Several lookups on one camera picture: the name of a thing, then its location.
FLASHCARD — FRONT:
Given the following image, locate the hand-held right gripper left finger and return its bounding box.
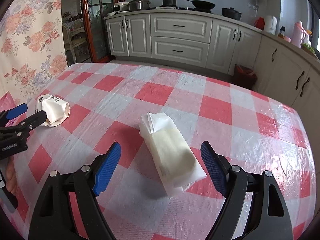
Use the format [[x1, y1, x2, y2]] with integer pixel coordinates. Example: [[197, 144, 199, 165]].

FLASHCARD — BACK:
[[28, 141, 122, 240]]

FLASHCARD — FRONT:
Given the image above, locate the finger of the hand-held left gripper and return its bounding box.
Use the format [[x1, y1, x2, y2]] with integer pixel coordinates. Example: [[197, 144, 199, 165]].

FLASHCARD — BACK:
[[0, 103, 28, 125], [0, 110, 48, 140]]

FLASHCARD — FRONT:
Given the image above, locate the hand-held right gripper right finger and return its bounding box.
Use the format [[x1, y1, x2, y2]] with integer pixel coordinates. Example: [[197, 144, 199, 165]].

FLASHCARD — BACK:
[[200, 141, 293, 240]]

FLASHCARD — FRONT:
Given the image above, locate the pink plastic bin bag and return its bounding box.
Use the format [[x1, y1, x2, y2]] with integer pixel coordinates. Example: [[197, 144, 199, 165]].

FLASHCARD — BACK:
[[0, 92, 19, 128]]

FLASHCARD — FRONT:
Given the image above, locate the white plastic packet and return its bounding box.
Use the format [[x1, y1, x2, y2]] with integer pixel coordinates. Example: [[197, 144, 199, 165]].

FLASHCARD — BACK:
[[139, 111, 207, 197]]

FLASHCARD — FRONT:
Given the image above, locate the person's left hand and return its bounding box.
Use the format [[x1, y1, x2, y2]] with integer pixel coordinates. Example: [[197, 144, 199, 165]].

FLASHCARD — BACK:
[[5, 160, 18, 197]]

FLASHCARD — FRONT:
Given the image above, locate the floral curtain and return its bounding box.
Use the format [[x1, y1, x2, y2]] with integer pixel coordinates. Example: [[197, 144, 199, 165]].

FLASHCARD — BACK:
[[0, 0, 68, 105]]

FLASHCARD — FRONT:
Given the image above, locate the red checkered tablecloth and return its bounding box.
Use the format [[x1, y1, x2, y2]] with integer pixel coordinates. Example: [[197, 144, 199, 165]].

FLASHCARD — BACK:
[[0, 62, 314, 240]]

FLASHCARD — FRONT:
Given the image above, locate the brown waste bin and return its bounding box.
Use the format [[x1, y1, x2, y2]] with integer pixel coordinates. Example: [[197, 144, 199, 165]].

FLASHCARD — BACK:
[[234, 64, 258, 87]]

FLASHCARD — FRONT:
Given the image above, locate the wood framed glass door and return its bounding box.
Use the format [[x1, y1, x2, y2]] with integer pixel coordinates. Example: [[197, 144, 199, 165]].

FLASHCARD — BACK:
[[80, 0, 125, 64]]

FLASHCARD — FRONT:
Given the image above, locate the cream base cabinet row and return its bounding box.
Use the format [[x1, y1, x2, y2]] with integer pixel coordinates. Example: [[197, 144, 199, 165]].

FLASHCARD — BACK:
[[251, 34, 320, 110]]

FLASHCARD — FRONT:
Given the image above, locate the white rice cooker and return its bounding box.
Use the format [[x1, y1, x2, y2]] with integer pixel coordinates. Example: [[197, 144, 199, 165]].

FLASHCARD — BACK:
[[113, 1, 130, 14]]

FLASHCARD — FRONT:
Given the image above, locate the cream base cabinet with drawers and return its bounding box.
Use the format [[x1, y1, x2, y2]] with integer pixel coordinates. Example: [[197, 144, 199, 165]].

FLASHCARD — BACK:
[[104, 11, 263, 75]]

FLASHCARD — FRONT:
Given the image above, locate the basket of greens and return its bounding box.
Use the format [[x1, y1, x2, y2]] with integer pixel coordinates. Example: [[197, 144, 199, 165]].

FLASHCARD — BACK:
[[301, 43, 317, 54]]

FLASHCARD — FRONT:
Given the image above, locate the white electric kettle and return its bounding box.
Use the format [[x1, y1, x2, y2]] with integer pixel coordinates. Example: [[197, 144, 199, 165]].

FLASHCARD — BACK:
[[264, 15, 278, 34]]

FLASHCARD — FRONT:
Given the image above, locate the steel pressure cooker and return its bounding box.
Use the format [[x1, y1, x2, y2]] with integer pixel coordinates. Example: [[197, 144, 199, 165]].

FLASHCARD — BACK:
[[128, 0, 152, 12]]

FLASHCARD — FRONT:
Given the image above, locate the black casserole pot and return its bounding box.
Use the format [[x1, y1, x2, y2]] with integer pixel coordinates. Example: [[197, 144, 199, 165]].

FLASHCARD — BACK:
[[222, 7, 242, 20]]

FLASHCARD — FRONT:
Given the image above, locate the pink thermos flask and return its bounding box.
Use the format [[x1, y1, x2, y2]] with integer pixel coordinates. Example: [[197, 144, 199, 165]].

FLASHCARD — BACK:
[[293, 20, 307, 48]]

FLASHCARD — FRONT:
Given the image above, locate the gas hob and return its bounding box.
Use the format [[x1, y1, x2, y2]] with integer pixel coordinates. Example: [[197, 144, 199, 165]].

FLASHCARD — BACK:
[[155, 5, 215, 13]]

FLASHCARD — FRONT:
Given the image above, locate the black frying pan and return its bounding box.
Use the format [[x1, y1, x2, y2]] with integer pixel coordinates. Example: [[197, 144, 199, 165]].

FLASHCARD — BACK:
[[191, 0, 216, 10]]

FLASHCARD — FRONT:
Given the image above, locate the black saucepan with lid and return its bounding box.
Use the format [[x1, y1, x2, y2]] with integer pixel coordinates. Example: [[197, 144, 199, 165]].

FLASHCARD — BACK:
[[159, 0, 192, 7]]

